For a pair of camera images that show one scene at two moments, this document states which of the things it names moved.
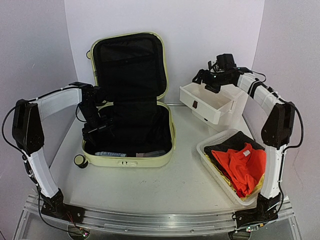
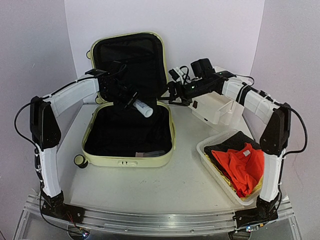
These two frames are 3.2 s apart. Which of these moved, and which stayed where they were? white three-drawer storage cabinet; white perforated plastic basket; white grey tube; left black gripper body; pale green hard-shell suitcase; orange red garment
Moved: left black gripper body; white grey tube
Stayed: white perforated plastic basket; white three-drawer storage cabinet; pale green hard-shell suitcase; orange red garment
